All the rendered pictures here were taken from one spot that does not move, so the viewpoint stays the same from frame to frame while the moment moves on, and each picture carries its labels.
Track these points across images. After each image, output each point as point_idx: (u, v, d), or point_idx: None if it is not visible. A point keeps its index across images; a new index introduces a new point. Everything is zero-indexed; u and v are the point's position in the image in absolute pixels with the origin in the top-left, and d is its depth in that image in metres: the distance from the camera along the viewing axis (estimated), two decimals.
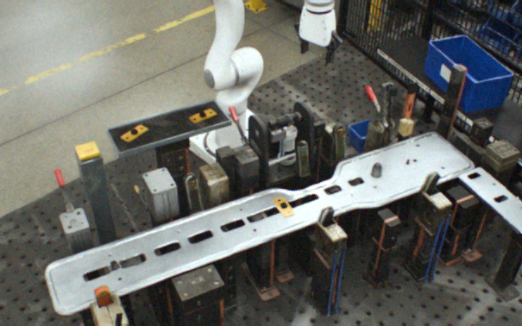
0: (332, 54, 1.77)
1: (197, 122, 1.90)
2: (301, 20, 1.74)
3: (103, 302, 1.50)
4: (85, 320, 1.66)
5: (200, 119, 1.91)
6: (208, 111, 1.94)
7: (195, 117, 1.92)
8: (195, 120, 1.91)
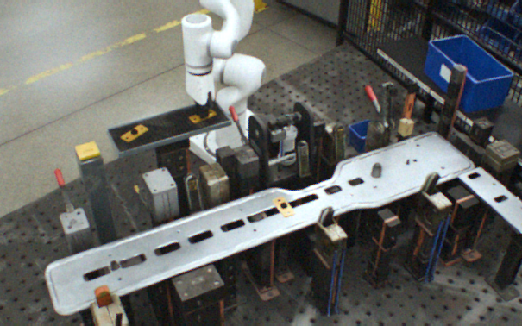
0: (205, 110, 1.89)
1: (197, 122, 1.90)
2: (185, 77, 1.86)
3: (103, 302, 1.50)
4: (85, 320, 1.66)
5: (200, 119, 1.91)
6: None
7: (195, 117, 1.92)
8: (195, 120, 1.91)
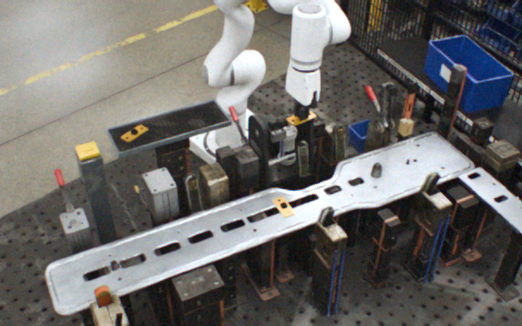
0: (306, 112, 1.70)
1: (296, 124, 1.71)
2: (287, 73, 1.66)
3: (103, 302, 1.50)
4: (85, 320, 1.66)
5: (299, 121, 1.72)
6: None
7: (293, 119, 1.72)
8: (293, 122, 1.71)
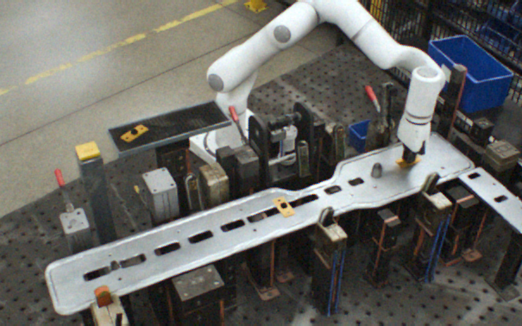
0: (413, 157, 1.96)
1: (404, 166, 1.97)
2: (400, 123, 1.93)
3: (103, 302, 1.50)
4: (85, 320, 1.66)
5: (406, 164, 1.98)
6: None
7: (401, 161, 1.99)
8: (401, 164, 1.98)
